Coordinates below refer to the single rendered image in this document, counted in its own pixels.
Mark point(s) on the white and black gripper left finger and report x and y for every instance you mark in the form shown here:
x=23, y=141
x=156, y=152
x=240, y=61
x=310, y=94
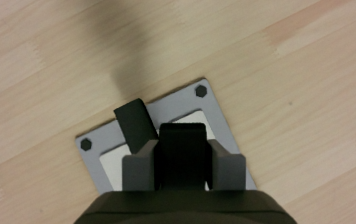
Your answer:
x=141, y=171

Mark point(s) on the grey metal mounting plate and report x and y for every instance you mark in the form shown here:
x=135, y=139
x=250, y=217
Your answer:
x=198, y=96

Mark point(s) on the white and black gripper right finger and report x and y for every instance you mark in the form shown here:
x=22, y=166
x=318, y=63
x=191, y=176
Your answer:
x=224, y=171

